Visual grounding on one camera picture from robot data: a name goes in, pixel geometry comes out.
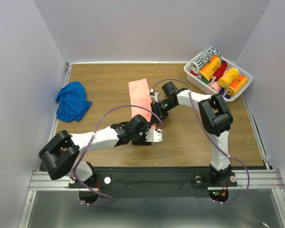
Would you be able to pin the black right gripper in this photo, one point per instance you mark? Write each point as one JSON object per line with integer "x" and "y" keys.
{"x": 156, "y": 109}

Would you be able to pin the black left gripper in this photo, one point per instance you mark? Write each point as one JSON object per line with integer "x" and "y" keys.
{"x": 142, "y": 142}

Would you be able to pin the pink towel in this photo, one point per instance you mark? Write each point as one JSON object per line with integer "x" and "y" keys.
{"x": 215, "y": 86}
{"x": 139, "y": 94}

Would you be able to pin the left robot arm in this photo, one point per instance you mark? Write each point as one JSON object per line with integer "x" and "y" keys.
{"x": 61, "y": 155}

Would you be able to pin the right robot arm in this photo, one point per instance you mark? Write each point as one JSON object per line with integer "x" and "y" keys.
{"x": 214, "y": 117}

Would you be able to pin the white plastic basket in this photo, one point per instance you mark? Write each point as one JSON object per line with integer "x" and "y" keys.
{"x": 195, "y": 78}

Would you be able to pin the green rolled towel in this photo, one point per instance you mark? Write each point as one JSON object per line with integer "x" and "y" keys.
{"x": 204, "y": 80}

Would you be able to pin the pink rolled towel in basket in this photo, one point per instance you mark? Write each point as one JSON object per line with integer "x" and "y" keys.
{"x": 215, "y": 86}

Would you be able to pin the red rolled towel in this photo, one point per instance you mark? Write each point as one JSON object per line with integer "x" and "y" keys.
{"x": 220, "y": 71}

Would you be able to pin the black white striped towel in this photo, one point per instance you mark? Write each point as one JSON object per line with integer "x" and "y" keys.
{"x": 198, "y": 62}

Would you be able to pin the blue crumpled towel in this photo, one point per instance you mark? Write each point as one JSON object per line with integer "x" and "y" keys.
{"x": 72, "y": 103}

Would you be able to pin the orange rolled towel purple spot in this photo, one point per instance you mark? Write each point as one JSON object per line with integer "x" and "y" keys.
{"x": 236, "y": 85}

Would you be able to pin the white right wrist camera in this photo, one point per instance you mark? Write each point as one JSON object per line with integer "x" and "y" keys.
{"x": 157, "y": 97}

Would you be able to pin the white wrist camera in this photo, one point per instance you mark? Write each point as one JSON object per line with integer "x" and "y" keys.
{"x": 157, "y": 97}
{"x": 154, "y": 135}

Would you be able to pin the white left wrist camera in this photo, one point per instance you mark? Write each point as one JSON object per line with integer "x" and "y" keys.
{"x": 154, "y": 135}

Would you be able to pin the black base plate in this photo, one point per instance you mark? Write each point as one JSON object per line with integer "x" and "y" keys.
{"x": 162, "y": 191}

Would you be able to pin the aluminium frame rail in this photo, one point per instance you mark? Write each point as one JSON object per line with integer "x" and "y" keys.
{"x": 240, "y": 179}

